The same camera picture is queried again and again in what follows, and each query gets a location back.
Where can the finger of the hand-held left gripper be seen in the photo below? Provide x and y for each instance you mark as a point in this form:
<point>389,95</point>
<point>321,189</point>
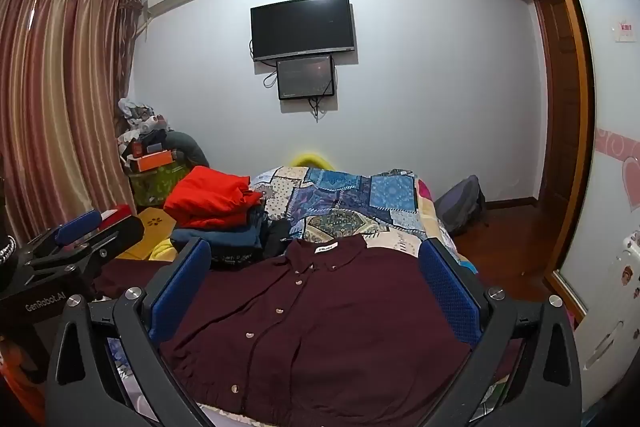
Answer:
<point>77,222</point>
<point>107,239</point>

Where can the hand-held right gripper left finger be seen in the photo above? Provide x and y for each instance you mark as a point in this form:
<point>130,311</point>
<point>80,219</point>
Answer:
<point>180,292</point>

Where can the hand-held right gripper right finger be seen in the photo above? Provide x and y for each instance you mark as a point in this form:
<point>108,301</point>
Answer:
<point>450,294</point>

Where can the maroon button-up shirt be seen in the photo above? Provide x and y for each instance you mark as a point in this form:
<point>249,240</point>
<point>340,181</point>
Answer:
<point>325,332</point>

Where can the red box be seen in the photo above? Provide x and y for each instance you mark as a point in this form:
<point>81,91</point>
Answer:
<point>116,213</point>

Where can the yellow cushion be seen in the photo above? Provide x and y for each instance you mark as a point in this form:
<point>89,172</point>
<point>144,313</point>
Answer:
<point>155,222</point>

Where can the dark patterned folded garment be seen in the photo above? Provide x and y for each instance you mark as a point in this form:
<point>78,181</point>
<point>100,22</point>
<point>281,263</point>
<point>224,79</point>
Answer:
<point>235,259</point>

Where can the dark blue folded garment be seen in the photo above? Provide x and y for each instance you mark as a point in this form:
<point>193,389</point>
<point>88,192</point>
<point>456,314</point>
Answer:
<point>225,239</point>

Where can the green storage box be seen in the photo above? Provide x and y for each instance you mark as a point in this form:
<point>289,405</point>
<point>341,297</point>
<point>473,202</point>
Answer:
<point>155,187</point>

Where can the grey backpack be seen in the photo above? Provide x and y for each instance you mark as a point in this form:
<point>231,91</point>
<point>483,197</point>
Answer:
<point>462,204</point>

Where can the orange box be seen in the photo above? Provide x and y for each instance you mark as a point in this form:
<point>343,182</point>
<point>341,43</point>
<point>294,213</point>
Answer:
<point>155,161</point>

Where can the red folded garment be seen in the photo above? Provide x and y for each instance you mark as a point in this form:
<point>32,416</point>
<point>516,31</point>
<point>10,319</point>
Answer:
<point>210,194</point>

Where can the black garment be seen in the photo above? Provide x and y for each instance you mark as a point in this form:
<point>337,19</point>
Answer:
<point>277,237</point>

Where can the striped reddish curtain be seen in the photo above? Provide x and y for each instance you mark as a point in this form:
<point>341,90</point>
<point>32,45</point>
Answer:
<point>60,107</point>

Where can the pile of clutter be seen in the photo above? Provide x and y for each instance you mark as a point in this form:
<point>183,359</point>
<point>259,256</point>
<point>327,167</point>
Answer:
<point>142,122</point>

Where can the dark green cushion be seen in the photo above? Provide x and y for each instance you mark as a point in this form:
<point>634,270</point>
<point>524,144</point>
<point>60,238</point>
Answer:
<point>190,147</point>

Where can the patchwork patterned blanket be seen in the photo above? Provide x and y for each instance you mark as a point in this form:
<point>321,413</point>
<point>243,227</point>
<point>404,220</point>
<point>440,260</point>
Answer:
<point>350,202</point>

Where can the white plastic cabinet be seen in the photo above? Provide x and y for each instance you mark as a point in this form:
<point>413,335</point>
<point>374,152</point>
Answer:
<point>610,307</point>

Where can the wooden door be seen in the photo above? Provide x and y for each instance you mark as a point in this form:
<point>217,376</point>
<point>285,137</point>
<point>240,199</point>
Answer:
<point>557,107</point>

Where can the sliding wardrobe door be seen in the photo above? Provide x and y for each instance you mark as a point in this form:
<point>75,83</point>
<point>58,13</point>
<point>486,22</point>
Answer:
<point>600,82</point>

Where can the small black wall monitor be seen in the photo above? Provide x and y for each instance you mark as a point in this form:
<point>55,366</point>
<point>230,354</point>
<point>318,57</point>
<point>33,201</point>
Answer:
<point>305,77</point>

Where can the black wall television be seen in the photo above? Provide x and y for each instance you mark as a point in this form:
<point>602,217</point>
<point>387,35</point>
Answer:
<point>302,27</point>

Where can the white wall switch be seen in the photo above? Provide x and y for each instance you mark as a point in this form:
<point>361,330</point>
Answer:
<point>624,30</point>

